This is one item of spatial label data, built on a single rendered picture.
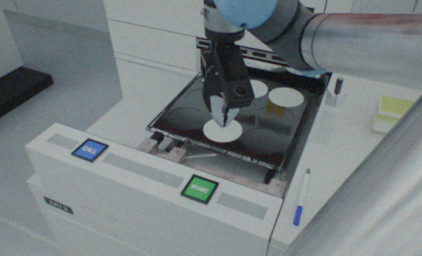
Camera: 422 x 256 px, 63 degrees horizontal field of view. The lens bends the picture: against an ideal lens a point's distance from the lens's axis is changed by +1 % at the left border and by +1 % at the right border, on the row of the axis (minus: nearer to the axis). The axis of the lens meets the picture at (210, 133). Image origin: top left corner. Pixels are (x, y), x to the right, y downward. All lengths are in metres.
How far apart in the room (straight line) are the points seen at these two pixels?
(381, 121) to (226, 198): 0.37
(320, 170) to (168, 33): 0.74
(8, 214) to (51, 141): 1.29
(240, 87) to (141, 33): 0.78
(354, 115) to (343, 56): 0.47
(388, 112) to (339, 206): 0.65
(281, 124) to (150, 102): 0.45
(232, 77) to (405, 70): 0.29
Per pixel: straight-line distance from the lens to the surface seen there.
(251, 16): 0.46
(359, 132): 0.84
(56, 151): 0.81
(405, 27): 0.40
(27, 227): 2.00
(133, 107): 1.13
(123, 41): 1.37
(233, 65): 0.60
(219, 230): 0.64
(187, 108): 0.96
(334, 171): 0.73
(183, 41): 1.22
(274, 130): 0.90
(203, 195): 0.65
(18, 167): 2.34
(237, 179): 0.79
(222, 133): 0.88
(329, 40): 0.45
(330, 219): 0.16
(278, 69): 1.11
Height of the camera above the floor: 1.46
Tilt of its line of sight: 40 degrees down
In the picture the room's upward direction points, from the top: straight up
